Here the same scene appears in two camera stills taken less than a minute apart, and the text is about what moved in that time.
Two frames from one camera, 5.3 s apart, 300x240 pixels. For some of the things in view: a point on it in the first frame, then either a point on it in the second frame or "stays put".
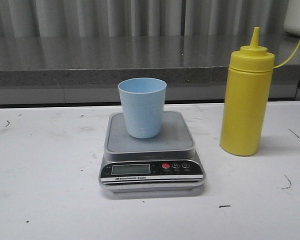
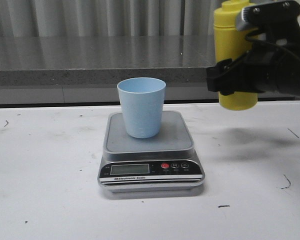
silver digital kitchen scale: (164, 167) stays put
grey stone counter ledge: (86, 70) stays put
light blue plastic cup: (143, 101) stays put
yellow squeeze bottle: (247, 95) -> (230, 43)
